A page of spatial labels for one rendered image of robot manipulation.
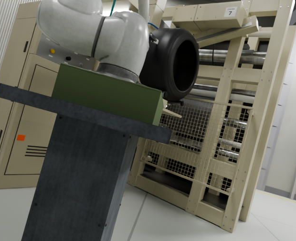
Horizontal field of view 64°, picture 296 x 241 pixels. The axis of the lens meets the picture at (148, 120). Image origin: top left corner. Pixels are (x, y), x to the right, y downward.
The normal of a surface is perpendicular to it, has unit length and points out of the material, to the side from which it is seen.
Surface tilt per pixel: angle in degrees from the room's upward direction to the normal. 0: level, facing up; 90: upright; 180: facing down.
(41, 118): 90
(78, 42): 139
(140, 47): 88
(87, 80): 90
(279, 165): 90
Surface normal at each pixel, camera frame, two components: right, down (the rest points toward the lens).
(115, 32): 0.18, -0.05
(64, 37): -0.14, 0.73
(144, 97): -0.10, -0.05
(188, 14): -0.55, -0.17
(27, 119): 0.79, 0.20
